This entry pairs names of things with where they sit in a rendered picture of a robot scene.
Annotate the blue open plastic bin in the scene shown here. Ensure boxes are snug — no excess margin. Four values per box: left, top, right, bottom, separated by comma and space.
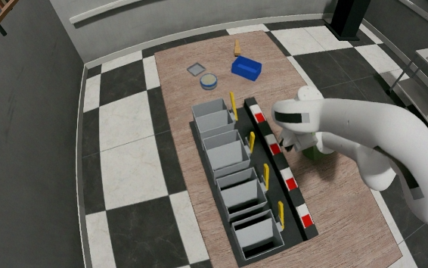
231, 55, 262, 82

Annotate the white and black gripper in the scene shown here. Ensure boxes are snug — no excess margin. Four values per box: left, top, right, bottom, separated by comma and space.
279, 129, 298, 152

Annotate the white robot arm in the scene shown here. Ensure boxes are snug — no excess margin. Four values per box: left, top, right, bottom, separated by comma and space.
271, 86, 428, 224

